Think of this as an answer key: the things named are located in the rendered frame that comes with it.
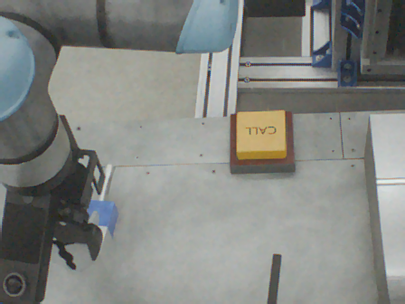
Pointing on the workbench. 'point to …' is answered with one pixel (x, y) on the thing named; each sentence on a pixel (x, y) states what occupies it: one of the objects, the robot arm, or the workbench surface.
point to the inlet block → (108, 214)
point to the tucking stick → (274, 279)
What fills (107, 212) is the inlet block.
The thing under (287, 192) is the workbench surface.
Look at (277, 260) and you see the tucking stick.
